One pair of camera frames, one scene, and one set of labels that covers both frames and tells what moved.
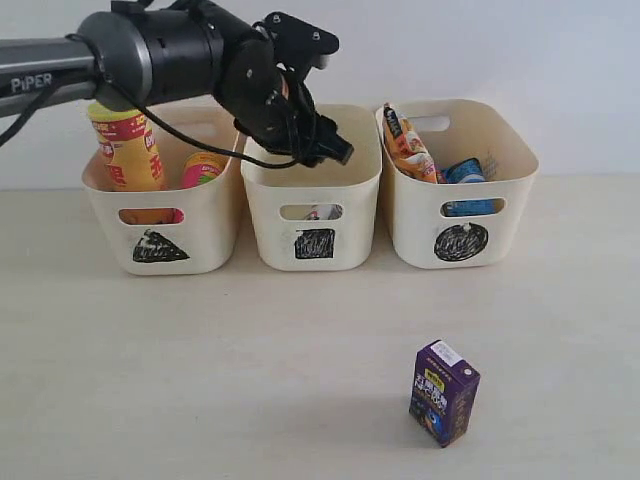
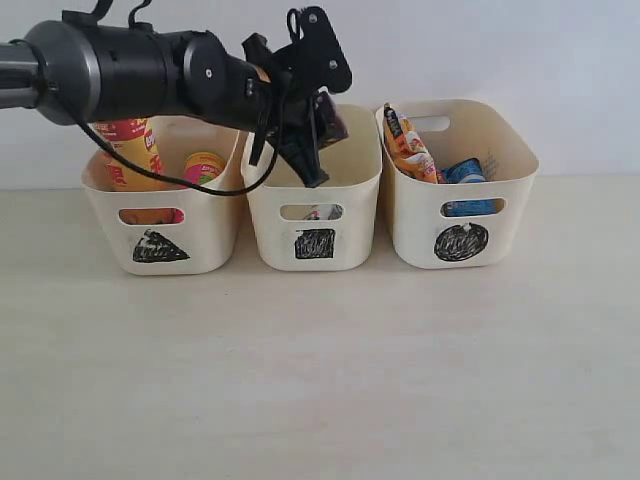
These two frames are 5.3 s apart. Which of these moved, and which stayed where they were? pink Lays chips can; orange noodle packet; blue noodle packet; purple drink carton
Moved: purple drink carton
Stayed: orange noodle packet; pink Lays chips can; blue noodle packet
